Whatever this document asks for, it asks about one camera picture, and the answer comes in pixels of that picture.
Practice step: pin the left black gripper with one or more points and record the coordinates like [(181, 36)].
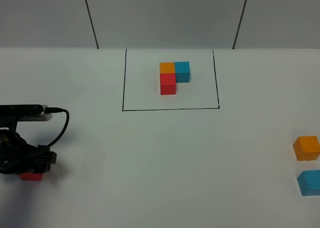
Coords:
[(16, 156)]

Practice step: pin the template red cube block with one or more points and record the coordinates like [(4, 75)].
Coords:
[(168, 84)]

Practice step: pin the template orange cube block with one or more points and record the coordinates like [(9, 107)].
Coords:
[(167, 68)]

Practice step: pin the template blue cube block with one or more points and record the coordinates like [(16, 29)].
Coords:
[(182, 72)]

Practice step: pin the loose blue cube block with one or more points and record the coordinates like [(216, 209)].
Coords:
[(309, 182)]

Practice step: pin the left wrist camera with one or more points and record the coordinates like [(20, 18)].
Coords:
[(10, 115)]

